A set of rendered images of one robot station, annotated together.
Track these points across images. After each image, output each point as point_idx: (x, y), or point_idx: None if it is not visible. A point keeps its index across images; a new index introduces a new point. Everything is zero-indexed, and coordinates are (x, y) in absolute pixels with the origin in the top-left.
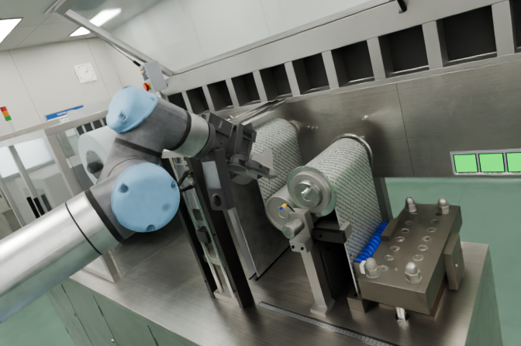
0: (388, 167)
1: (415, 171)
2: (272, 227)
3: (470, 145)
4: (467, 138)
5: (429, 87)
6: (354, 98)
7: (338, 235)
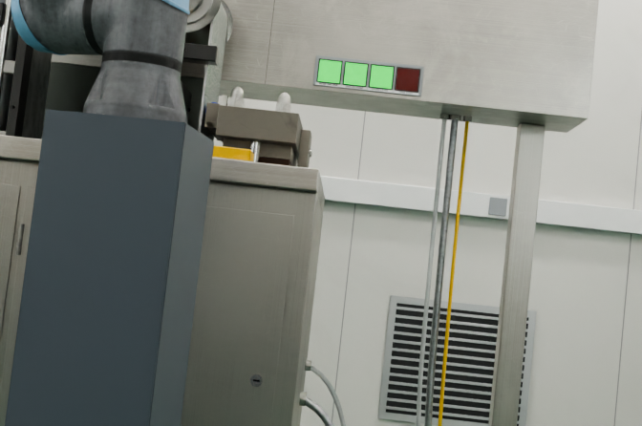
0: (235, 66)
1: (268, 75)
2: (33, 101)
3: (338, 51)
4: (338, 42)
5: None
6: None
7: (210, 49)
